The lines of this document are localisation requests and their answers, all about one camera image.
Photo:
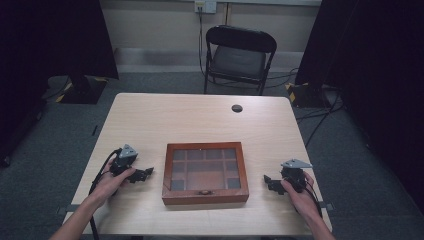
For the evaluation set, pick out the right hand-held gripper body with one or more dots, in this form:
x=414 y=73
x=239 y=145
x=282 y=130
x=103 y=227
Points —
x=294 y=173

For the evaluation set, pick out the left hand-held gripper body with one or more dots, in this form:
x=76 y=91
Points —
x=122 y=161

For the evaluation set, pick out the wooden box with glass lid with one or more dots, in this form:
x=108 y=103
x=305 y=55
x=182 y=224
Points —
x=205 y=173

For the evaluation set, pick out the person's left hand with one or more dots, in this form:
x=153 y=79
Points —
x=111 y=182

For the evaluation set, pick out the person's right hand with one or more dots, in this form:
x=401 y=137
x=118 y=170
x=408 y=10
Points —
x=300 y=196

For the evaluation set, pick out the black yellow striped stand base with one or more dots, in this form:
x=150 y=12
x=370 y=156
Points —
x=305 y=94

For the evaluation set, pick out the black curtain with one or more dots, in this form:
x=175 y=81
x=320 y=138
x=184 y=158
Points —
x=376 y=83
x=50 y=40

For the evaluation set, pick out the black folding chair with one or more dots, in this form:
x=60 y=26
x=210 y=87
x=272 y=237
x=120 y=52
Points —
x=238 y=60

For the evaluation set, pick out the white wall socket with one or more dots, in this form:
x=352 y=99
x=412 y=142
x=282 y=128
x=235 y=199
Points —
x=205 y=6

